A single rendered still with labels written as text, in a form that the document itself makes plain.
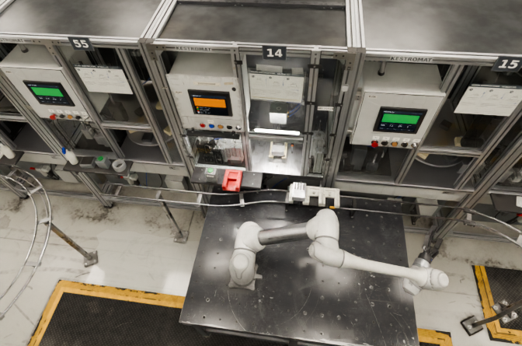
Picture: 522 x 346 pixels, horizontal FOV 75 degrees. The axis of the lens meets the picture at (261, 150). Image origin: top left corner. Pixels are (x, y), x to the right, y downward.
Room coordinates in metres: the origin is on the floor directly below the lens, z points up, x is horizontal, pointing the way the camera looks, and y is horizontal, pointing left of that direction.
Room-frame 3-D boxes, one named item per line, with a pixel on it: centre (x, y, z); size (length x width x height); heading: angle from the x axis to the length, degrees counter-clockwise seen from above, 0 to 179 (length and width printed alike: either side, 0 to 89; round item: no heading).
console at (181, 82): (1.62, 0.29, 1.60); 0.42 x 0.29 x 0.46; 79
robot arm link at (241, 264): (0.77, 0.18, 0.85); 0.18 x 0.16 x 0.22; 168
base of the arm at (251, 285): (0.76, 0.16, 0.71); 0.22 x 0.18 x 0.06; 79
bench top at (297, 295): (0.87, -0.23, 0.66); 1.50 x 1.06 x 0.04; 79
